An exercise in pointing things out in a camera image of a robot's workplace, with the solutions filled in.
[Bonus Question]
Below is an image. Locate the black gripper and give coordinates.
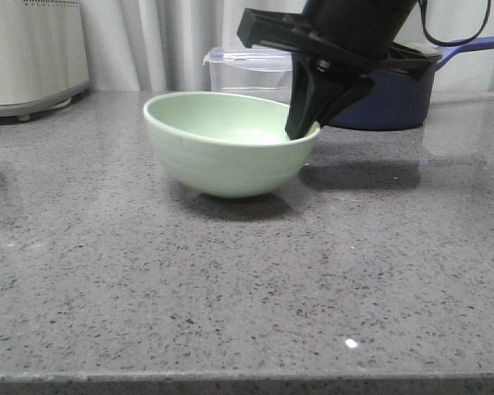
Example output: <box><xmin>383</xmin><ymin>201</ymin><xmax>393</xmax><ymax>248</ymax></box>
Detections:
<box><xmin>237</xmin><ymin>7</ymin><xmax>431</xmax><ymax>139</ymax></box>

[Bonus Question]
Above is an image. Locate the light green bowl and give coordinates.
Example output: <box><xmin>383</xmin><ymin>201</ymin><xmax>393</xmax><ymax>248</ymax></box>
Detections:
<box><xmin>143</xmin><ymin>91</ymin><xmax>320</xmax><ymax>198</ymax></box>

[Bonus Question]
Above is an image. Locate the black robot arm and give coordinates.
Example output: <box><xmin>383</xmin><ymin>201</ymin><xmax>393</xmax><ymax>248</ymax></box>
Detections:
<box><xmin>237</xmin><ymin>1</ymin><xmax>431</xmax><ymax>140</ymax></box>

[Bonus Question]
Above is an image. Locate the clear plastic food container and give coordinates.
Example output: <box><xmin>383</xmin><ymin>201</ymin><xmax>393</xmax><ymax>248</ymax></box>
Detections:
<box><xmin>203</xmin><ymin>47</ymin><xmax>292</xmax><ymax>104</ymax></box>

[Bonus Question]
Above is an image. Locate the dark blue saucepan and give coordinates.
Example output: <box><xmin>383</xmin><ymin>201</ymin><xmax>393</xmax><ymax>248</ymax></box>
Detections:
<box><xmin>329</xmin><ymin>36</ymin><xmax>494</xmax><ymax>131</ymax></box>

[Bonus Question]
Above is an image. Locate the white kitchen appliance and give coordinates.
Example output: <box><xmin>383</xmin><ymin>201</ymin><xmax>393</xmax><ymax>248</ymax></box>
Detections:
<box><xmin>0</xmin><ymin>1</ymin><xmax>90</xmax><ymax>120</ymax></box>

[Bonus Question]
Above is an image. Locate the black cable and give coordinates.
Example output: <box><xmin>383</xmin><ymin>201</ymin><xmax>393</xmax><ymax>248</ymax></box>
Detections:
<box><xmin>417</xmin><ymin>0</ymin><xmax>493</xmax><ymax>48</ymax></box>

